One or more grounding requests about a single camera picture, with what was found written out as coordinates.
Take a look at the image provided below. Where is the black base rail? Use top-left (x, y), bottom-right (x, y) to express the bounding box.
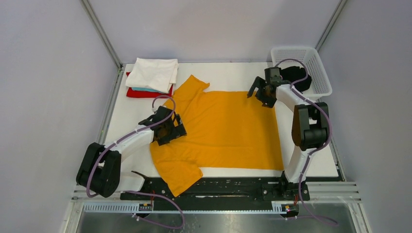
top-left (120, 172), bottom-right (342, 213)

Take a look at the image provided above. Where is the yellow t shirt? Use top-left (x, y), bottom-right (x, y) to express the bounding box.
top-left (150, 76), bottom-right (284, 196)

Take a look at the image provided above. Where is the purple cable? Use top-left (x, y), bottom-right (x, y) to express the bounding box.
top-left (274, 58), bottom-right (339, 227)
top-left (86, 94), bottom-right (186, 230)

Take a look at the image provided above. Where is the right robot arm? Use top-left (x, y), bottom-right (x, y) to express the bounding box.
top-left (247, 76), bottom-right (331, 200)

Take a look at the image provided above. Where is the white folded t shirt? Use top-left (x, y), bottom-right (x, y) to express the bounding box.
top-left (125, 58), bottom-right (179, 93)

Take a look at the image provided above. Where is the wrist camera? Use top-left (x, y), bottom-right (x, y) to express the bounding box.
top-left (152, 106), bottom-right (162, 114)
top-left (264, 67), bottom-right (282, 85)

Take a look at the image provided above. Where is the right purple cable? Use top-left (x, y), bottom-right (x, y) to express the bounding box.
top-left (274, 58), bottom-right (339, 227)

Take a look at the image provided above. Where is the blue folded t shirt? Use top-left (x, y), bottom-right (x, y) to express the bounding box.
top-left (131, 87), bottom-right (162, 93)

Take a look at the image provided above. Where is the red folded t shirt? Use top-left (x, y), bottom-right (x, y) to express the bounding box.
top-left (126, 86), bottom-right (173, 99)

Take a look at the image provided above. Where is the black t shirt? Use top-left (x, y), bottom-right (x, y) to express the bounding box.
top-left (279, 66), bottom-right (312, 92)

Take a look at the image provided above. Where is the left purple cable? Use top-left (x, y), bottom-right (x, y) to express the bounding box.
top-left (86, 94), bottom-right (186, 230)

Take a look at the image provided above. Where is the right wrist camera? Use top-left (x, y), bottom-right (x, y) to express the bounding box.
top-left (264, 67), bottom-right (282, 85)

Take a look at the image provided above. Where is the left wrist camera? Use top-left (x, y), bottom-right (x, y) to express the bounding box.
top-left (152, 106), bottom-right (162, 114)

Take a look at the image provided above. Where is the white plastic basket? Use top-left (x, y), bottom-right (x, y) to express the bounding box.
top-left (271, 46), bottom-right (332, 100)

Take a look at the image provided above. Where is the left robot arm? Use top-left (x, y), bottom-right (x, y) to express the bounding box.
top-left (76, 106), bottom-right (187, 200)

